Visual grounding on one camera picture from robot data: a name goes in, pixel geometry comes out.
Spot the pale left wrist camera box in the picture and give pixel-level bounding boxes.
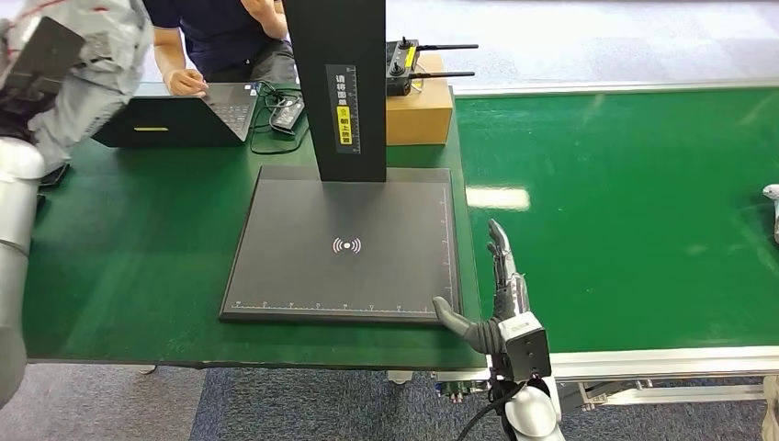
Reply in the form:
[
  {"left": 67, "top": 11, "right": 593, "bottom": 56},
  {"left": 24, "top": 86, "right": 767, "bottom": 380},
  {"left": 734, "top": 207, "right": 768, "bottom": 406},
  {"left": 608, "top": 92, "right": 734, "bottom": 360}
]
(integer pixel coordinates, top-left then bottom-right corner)
[{"left": 0, "top": 16, "right": 86, "bottom": 102}]

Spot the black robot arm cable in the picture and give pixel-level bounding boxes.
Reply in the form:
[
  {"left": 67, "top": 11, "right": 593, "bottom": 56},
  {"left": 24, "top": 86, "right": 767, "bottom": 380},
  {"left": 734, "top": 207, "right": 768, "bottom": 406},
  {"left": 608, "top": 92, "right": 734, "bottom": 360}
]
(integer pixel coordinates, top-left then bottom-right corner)
[{"left": 456, "top": 379, "right": 527, "bottom": 441}]

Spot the green conveyor belt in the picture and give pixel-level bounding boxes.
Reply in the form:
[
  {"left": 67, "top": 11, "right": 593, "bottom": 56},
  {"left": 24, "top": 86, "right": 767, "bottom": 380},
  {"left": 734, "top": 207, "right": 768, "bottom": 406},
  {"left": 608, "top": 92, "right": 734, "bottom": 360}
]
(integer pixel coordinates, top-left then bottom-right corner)
[{"left": 455, "top": 86, "right": 779, "bottom": 356}]

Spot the aluminium conveyor frame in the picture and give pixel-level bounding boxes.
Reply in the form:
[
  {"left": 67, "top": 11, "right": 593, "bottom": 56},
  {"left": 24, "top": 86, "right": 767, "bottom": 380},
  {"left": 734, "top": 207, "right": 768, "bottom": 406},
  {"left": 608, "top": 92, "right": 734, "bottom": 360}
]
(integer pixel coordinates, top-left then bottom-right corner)
[{"left": 435, "top": 79, "right": 779, "bottom": 427}]

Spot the black laptop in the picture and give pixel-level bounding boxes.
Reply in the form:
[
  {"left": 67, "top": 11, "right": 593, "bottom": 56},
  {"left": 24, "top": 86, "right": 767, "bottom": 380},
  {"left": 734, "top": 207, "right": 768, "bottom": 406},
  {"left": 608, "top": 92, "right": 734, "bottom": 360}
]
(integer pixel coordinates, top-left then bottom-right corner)
[{"left": 91, "top": 82, "right": 262, "bottom": 149}]

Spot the black phone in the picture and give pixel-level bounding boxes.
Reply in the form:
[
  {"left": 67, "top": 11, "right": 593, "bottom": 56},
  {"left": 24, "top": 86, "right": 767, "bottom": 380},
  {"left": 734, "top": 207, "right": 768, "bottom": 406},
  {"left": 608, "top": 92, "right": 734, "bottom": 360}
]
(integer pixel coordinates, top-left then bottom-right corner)
[{"left": 39, "top": 163, "right": 71, "bottom": 188}]

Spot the brown cardboard box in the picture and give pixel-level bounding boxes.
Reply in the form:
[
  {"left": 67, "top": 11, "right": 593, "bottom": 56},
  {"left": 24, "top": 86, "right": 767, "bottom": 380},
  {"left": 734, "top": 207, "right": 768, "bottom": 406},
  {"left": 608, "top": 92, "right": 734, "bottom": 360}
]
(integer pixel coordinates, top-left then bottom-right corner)
[{"left": 385, "top": 53, "right": 455, "bottom": 147}]

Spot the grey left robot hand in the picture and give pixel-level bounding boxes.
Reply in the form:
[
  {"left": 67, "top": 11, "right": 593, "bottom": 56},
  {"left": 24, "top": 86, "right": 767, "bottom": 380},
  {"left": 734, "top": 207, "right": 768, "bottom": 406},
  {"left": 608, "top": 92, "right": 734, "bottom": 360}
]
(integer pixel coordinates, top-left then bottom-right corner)
[{"left": 75, "top": 27, "right": 126, "bottom": 84}]

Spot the black power adapter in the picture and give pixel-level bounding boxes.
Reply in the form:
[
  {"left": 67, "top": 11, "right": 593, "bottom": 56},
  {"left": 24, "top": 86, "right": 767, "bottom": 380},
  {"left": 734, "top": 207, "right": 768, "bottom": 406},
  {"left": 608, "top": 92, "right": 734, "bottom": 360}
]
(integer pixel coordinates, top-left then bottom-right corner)
[{"left": 269, "top": 96, "right": 306, "bottom": 135}]

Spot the black inbound scanner machine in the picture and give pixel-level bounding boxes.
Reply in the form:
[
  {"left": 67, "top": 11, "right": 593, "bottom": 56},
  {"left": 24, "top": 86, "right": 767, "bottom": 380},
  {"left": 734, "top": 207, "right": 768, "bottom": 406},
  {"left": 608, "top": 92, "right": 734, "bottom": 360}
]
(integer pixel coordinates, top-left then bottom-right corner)
[{"left": 219, "top": 0, "right": 464, "bottom": 325}]

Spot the grey plastic mailer package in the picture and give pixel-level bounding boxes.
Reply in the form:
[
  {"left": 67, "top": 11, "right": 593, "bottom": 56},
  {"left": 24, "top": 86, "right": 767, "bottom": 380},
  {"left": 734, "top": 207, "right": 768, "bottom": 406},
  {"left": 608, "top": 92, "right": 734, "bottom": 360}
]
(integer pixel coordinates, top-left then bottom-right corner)
[{"left": 762, "top": 184, "right": 779, "bottom": 244}]

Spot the person's right hand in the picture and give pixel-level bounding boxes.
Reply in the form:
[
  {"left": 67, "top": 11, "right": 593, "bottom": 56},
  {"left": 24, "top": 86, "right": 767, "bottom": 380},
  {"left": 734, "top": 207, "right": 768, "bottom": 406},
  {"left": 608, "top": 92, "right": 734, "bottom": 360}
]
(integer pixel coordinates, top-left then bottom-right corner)
[{"left": 165, "top": 68, "right": 209, "bottom": 97}]

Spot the black power cable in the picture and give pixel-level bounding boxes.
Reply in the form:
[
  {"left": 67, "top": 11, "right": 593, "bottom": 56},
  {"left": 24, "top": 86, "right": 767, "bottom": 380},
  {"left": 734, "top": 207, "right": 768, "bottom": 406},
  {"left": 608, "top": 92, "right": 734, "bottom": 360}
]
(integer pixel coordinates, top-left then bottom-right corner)
[{"left": 249, "top": 80, "right": 311, "bottom": 155}]

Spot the black remote controller with antennas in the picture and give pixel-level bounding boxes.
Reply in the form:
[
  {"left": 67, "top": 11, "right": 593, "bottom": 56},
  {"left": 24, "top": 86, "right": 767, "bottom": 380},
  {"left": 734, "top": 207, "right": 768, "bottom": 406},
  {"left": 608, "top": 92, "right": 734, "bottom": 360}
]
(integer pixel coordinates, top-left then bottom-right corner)
[{"left": 385, "top": 36, "right": 480, "bottom": 97}]

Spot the white plastic mailer package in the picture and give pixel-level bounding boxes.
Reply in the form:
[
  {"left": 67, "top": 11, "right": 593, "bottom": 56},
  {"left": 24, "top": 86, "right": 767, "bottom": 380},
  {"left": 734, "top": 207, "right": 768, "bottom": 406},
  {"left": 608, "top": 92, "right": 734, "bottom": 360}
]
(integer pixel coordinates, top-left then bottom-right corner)
[{"left": 0, "top": 0, "right": 153, "bottom": 175}]

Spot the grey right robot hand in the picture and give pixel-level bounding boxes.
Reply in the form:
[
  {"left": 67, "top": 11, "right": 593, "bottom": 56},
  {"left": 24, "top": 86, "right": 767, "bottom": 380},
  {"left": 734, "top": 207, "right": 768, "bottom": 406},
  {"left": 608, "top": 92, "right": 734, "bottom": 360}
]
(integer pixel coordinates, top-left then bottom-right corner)
[{"left": 432, "top": 219, "right": 531, "bottom": 340}]

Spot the person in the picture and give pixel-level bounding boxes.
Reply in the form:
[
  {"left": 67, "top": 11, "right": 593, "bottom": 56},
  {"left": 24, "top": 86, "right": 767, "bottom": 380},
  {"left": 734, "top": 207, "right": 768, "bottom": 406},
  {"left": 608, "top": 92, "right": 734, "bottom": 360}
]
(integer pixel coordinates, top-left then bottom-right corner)
[{"left": 142, "top": 0, "right": 299, "bottom": 98}]

